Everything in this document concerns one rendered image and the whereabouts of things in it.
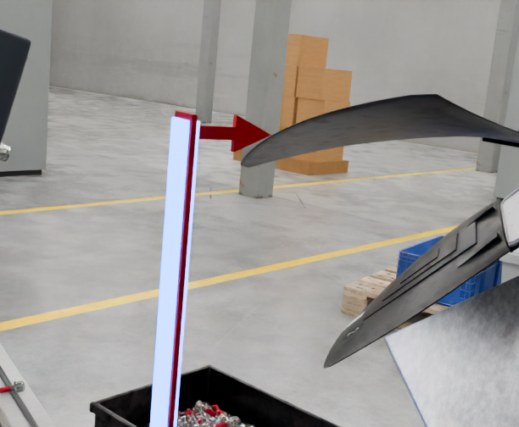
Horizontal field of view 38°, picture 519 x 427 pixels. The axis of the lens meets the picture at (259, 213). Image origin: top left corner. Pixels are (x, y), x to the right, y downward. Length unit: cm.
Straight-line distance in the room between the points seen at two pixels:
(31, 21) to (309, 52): 346
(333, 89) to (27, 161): 366
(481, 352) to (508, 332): 3
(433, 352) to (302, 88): 840
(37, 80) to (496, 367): 680
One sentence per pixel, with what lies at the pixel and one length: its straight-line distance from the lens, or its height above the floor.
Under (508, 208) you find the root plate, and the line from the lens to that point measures 82.
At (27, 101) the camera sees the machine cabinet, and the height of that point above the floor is 69.
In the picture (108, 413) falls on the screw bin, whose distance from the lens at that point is 78.
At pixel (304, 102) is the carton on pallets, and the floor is 82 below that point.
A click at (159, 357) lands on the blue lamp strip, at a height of 103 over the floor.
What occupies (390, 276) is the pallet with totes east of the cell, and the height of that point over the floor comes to 14.
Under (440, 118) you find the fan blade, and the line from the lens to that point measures 50.
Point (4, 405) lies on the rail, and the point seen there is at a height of 86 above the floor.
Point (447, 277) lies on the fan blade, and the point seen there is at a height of 103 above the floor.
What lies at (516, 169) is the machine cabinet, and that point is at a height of 37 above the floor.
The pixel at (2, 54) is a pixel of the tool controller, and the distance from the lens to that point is 102.
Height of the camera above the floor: 123
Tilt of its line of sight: 11 degrees down
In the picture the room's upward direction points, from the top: 5 degrees clockwise
